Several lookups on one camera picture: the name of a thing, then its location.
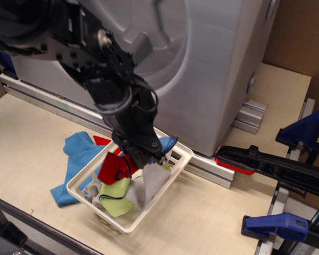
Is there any blue clamp handle lower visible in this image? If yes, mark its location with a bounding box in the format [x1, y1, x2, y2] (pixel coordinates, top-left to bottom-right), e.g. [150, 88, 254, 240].
[241, 212, 319, 249]

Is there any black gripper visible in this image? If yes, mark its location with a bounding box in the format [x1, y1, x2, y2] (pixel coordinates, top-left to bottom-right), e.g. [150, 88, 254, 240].
[102, 100, 167, 168]

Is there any short aluminium extrusion block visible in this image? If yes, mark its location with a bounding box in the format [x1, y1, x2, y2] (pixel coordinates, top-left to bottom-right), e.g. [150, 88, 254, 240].
[232, 99, 267, 134]

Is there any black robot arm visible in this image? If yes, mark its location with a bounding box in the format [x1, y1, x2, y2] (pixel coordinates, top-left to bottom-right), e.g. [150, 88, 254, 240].
[0, 1, 165, 168]

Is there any brown cardboard box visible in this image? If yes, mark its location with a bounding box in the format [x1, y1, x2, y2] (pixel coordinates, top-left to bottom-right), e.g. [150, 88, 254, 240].
[264, 1, 319, 109]

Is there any green cloth with black trim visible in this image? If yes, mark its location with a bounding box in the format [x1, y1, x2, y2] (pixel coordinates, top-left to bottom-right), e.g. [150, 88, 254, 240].
[99, 161, 171, 218]

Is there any white plastic laundry basket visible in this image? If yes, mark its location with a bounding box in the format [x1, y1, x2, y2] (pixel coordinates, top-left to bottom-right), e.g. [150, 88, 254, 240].
[67, 130, 193, 234]

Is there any black red bar clamp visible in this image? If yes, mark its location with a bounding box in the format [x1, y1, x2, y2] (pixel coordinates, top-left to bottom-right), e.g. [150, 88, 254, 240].
[215, 145, 319, 197]

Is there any dark blue cloth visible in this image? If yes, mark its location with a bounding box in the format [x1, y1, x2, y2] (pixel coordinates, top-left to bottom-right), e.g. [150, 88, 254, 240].
[159, 137, 179, 154]

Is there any blue Irwin clamp upper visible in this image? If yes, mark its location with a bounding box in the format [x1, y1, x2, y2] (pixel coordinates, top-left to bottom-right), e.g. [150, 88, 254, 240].
[275, 110, 319, 151]

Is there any black metal table frame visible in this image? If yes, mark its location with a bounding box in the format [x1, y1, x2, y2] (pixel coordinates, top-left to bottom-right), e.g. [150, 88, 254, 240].
[0, 199, 100, 254]

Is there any grey toy washing machine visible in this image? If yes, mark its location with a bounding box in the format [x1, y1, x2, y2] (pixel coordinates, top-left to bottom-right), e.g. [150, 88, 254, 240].
[9, 0, 280, 157]

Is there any red cloth under basket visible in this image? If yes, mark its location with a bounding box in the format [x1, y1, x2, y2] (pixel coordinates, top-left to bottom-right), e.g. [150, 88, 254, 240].
[93, 135, 122, 155]

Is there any aluminium extrusion rail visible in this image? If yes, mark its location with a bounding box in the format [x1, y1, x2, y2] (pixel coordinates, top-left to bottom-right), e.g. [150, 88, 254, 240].
[0, 74, 235, 189]

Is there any light blue microfibre cloth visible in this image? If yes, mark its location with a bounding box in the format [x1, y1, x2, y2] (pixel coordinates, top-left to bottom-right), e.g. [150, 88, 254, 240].
[51, 131, 105, 206]

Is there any white grey cloth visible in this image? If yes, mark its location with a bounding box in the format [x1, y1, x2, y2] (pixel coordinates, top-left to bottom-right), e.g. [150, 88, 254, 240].
[84, 161, 172, 212]

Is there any red cloth with black trim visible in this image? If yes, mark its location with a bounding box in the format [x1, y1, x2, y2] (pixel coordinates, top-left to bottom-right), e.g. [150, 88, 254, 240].
[97, 152, 139, 185]

